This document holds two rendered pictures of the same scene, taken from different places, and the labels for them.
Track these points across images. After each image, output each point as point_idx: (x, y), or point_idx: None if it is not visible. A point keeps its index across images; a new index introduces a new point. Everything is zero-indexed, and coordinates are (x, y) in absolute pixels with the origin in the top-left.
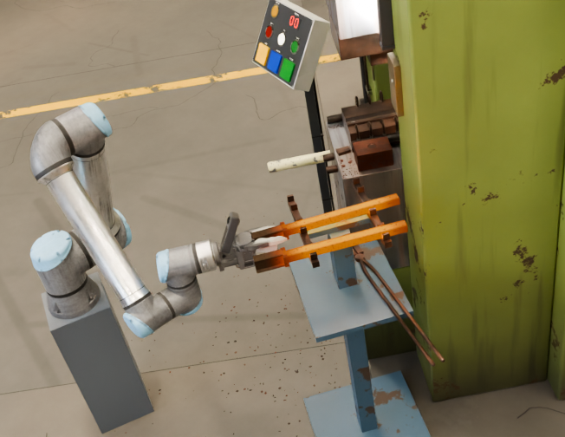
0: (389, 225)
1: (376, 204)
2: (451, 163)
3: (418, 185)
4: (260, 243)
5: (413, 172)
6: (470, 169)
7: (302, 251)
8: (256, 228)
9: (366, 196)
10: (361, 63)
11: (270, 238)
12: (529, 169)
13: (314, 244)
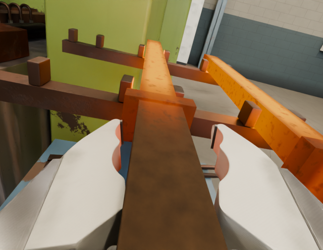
0: (212, 58)
1: (160, 46)
2: (155, 10)
3: (143, 37)
4: (308, 210)
5: (120, 27)
6: (155, 24)
7: (300, 121)
8: (34, 196)
9: (117, 50)
10: None
11: (242, 152)
12: (158, 34)
13: (259, 99)
